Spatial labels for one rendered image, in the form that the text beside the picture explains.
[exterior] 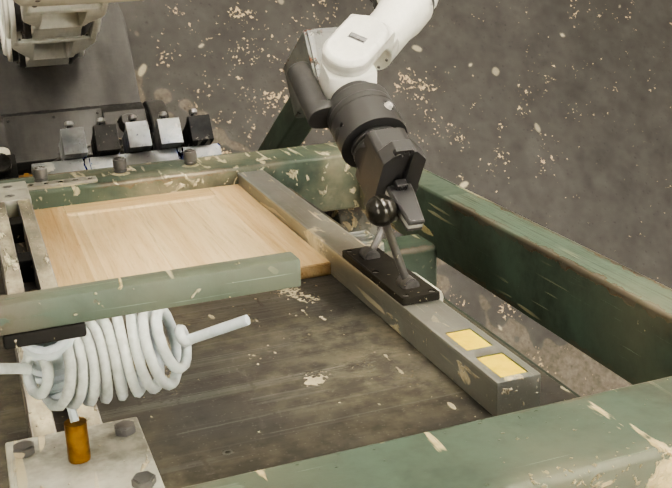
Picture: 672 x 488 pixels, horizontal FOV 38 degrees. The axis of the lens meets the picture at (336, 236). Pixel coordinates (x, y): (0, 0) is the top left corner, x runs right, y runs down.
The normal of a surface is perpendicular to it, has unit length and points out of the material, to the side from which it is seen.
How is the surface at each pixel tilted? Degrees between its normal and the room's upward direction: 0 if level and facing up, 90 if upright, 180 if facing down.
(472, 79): 0
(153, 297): 32
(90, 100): 0
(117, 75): 0
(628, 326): 90
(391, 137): 25
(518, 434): 58
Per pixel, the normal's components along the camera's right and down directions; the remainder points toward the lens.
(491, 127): 0.29, -0.27
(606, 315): -0.93, 0.14
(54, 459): -0.04, -0.95
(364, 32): 0.10, -0.64
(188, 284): 0.36, 0.27
